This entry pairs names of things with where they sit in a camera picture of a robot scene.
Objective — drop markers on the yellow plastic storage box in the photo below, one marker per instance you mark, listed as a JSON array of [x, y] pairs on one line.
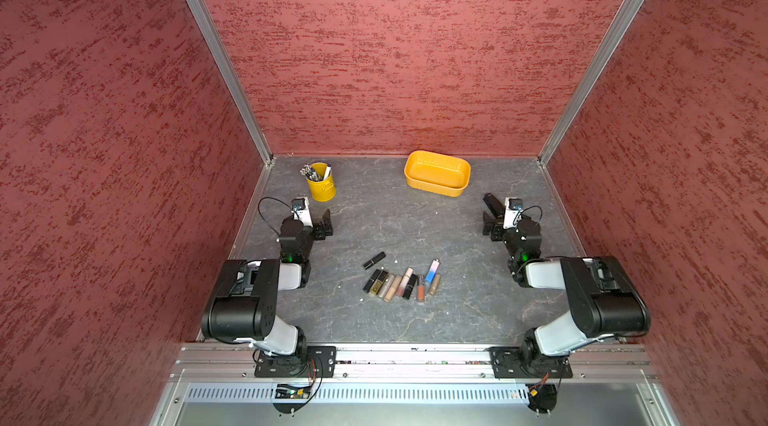
[[437, 173]]

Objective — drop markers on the beige lipstick tube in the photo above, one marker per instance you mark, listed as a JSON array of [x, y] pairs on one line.
[[391, 292]]

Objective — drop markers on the pink beige lip gloss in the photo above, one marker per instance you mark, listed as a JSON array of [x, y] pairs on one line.
[[404, 281]]

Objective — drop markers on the yellow metal pen cup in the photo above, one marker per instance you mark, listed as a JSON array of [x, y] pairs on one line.
[[323, 191]]

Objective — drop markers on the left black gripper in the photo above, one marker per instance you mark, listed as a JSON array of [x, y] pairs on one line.
[[318, 227]]

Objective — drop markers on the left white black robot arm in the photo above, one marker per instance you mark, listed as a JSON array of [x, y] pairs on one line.
[[242, 308]]

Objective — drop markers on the right aluminium corner post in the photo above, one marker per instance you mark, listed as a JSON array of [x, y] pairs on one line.
[[616, 31]]

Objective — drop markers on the black round lipstick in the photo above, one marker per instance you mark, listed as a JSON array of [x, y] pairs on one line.
[[410, 286]]

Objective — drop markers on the aluminium corner post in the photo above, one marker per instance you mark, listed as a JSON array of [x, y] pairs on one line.
[[212, 38], [616, 31]]

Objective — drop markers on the left aluminium corner post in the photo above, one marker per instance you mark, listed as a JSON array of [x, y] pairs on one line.
[[212, 38]]

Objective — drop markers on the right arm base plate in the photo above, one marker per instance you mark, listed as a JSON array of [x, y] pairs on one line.
[[525, 363]]

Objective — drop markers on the silver lipstick tube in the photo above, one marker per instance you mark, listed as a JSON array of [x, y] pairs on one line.
[[386, 286]]

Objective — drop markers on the black rectangular block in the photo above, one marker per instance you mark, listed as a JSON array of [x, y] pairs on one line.
[[495, 206]]

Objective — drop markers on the bronze gold lipstick tube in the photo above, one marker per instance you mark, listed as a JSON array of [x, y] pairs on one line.
[[434, 285]]

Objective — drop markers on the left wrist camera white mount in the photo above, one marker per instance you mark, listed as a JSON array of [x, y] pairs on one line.
[[300, 209]]

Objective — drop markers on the pens in yellow cup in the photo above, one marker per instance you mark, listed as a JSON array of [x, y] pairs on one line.
[[317, 172]]

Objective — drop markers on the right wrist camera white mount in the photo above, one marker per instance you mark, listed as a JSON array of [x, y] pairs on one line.
[[512, 213]]

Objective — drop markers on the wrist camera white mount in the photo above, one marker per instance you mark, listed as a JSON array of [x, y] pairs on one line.
[[300, 209], [512, 213]]

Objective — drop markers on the aluminium front rail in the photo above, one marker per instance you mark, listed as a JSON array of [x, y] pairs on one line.
[[418, 363]]

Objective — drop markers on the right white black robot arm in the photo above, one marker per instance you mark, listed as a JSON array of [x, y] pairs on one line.
[[603, 303]]

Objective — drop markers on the pink blue gradient lipstick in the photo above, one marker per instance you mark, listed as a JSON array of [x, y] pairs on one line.
[[432, 271]]

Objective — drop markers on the gold black square lipstick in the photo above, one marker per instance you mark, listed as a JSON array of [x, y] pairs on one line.
[[378, 282]]

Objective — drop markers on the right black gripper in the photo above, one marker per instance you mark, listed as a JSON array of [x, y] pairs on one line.
[[497, 225]]

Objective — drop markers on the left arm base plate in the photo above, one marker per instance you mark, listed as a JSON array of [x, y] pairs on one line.
[[311, 362]]

